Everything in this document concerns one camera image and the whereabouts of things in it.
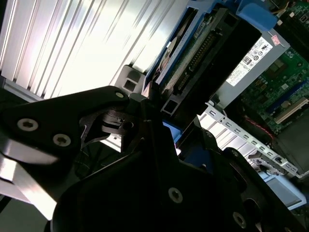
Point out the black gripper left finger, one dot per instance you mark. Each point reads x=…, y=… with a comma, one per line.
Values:
x=55, y=113

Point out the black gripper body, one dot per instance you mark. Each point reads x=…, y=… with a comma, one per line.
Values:
x=113, y=205

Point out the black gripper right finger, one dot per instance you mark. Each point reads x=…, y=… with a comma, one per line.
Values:
x=248, y=176

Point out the hard disk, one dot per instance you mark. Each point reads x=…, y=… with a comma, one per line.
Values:
x=217, y=60

